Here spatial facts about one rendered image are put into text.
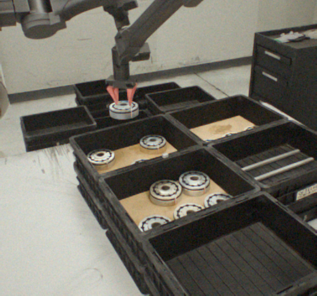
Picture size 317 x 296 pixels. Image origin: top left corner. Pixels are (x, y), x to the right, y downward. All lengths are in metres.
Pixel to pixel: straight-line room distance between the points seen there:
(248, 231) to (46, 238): 0.66
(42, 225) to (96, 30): 3.04
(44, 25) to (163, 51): 3.64
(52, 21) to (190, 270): 0.69
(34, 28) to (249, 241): 0.78
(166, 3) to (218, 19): 3.73
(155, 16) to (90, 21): 3.12
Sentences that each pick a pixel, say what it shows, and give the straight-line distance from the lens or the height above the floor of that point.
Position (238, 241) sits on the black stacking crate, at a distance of 1.17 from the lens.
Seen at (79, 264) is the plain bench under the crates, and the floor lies 0.70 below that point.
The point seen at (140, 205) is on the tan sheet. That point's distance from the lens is 1.28.
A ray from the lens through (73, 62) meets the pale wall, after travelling 4.29.
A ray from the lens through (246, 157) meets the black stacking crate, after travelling 1.53.
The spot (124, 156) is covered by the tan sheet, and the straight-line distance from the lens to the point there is 1.53.
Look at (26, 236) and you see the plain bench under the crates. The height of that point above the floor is 0.70.
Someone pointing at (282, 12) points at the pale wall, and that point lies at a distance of 5.28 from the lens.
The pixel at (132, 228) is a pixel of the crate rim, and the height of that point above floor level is 0.93.
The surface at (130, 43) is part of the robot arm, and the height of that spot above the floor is 1.30.
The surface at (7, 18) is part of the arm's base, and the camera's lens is 0.97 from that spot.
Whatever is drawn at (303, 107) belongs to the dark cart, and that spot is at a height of 0.48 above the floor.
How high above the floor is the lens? 1.63
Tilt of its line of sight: 29 degrees down
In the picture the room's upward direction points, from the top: 1 degrees counter-clockwise
